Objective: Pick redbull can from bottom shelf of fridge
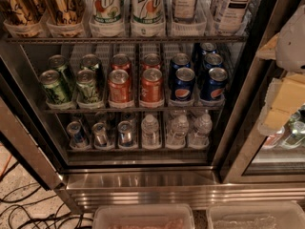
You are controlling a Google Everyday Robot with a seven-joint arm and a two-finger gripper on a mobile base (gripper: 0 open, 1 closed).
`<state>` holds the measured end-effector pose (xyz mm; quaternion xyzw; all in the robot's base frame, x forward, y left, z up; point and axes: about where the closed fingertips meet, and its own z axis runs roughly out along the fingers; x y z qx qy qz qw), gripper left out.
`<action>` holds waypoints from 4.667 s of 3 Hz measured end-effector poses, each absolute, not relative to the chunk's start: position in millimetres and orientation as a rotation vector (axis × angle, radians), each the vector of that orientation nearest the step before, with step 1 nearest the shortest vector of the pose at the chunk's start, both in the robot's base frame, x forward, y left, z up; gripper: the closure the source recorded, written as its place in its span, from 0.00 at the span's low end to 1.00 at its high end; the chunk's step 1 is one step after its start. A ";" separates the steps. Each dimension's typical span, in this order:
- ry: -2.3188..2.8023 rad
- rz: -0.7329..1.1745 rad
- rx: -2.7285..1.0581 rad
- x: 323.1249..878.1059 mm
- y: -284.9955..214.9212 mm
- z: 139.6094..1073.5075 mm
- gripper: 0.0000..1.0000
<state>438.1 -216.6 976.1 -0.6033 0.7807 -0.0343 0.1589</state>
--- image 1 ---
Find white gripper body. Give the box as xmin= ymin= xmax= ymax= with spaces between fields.
xmin=275 ymin=5 xmax=305 ymax=73

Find right clear plastic bin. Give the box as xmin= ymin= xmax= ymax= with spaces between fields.
xmin=206 ymin=201 xmax=305 ymax=229

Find amber drink bottle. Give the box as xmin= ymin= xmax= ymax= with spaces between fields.
xmin=45 ymin=0 xmax=86 ymax=26
xmin=0 ymin=0 xmax=46 ymax=26

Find right 7up bottle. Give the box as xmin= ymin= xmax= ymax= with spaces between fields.
xmin=132 ymin=0 xmax=163 ymax=25

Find left tea bottle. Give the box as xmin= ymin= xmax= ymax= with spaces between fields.
xmin=172 ymin=0 xmax=197 ymax=22

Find rear right orange can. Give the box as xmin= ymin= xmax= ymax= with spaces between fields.
xmin=141 ymin=53 xmax=161 ymax=70

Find front right pepsi can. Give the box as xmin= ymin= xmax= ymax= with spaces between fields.
xmin=200 ymin=67 xmax=228 ymax=101

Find right water bottle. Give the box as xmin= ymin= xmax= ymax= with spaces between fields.
xmin=188 ymin=114 xmax=213 ymax=149

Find black floor cables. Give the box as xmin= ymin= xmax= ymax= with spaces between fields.
xmin=0 ymin=160 xmax=94 ymax=229

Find front left green can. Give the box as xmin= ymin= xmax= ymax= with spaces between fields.
xmin=39 ymin=70 xmax=71 ymax=105

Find left water bottle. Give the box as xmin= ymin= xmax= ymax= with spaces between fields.
xmin=141 ymin=114 xmax=160 ymax=149

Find orange can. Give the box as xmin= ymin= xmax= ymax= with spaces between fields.
xmin=141 ymin=68 xmax=163 ymax=103
xmin=111 ymin=53 xmax=132 ymax=74
xmin=108 ymin=70 xmax=131 ymax=103
xmin=141 ymin=53 xmax=161 ymax=70

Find redbull can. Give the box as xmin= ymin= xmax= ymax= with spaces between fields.
xmin=92 ymin=122 xmax=109 ymax=149
xmin=67 ymin=121 xmax=90 ymax=149
xmin=117 ymin=121 xmax=133 ymax=147

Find right tea bottle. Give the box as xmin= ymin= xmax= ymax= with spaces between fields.
xmin=210 ymin=0 xmax=250 ymax=35

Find pepsi can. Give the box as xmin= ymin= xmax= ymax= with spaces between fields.
xmin=192 ymin=42 xmax=217 ymax=62
xmin=169 ymin=52 xmax=191 ymax=85
xmin=200 ymin=67 xmax=228 ymax=101
xmin=202 ymin=53 xmax=223 ymax=75
xmin=171 ymin=67 xmax=195 ymax=101

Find tea bottle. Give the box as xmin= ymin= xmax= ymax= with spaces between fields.
xmin=210 ymin=0 xmax=250 ymax=35
xmin=172 ymin=0 xmax=197 ymax=22

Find rear right pepsi can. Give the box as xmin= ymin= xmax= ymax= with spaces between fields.
xmin=192 ymin=42 xmax=217 ymax=62

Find water bottle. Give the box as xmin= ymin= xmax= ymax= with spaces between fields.
xmin=166 ymin=114 xmax=189 ymax=150
xmin=188 ymin=114 xmax=213 ymax=149
xmin=141 ymin=114 xmax=160 ymax=149

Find open fridge door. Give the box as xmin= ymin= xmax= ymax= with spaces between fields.
xmin=0 ymin=61 xmax=64 ymax=190

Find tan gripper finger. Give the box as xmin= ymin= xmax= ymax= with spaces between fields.
xmin=257 ymin=73 xmax=305 ymax=135
xmin=255 ymin=33 xmax=279 ymax=60

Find left 7up bottle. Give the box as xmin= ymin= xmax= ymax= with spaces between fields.
xmin=91 ymin=0 xmax=123 ymax=24

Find clear plastic bin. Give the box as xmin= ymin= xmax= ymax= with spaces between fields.
xmin=206 ymin=201 xmax=305 ymax=229
xmin=92 ymin=204 xmax=194 ymax=229

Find front right orange can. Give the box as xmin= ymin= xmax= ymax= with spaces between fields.
xmin=141 ymin=68 xmax=163 ymax=103

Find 7up bottle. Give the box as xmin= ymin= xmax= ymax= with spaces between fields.
xmin=132 ymin=0 xmax=163 ymax=25
xmin=91 ymin=0 xmax=123 ymax=24

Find green can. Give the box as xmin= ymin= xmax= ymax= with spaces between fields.
xmin=80 ymin=53 xmax=104 ymax=87
xmin=76 ymin=69 xmax=101 ymax=103
xmin=39 ymin=70 xmax=71 ymax=105
xmin=48 ymin=54 xmax=75 ymax=91

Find front left orange can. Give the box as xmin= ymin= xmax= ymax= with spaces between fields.
xmin=108 ymin=70 xmax=131 ymax=103

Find rear left orange can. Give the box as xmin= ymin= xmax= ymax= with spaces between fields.
xmin=111 ymin=53 xmax=132 ymax=74

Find front left pepsi can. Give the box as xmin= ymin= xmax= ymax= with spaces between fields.
xmin=171 ymin=67 xmax=195 ymax=101

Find left amber drink bottle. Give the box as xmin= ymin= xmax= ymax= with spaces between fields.
xmin=0 ymin=0 xmax=46 ymax=26

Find rear left green can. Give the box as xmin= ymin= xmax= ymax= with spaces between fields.
xmin=48 ymin=54 xmax=75 ymax=91

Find left clear plastic bin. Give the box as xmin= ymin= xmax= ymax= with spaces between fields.
xmin=92 ymin=204 xmax=194 ymax=229

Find middle right pepsi can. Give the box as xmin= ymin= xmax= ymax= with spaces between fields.
xmin=202 ymin=53 xmax=223 ymax=75

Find middle water bottle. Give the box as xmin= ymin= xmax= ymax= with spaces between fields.
xmin=166 ymin=114 xmax=189 ymax=150

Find rear left pepsi can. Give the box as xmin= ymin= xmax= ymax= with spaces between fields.
xmin=169 ymin=52 xmax=191 ymax=85

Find right glass fridge door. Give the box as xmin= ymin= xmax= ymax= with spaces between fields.
xmin=220 ymin=0 xmax=305 ymax=183

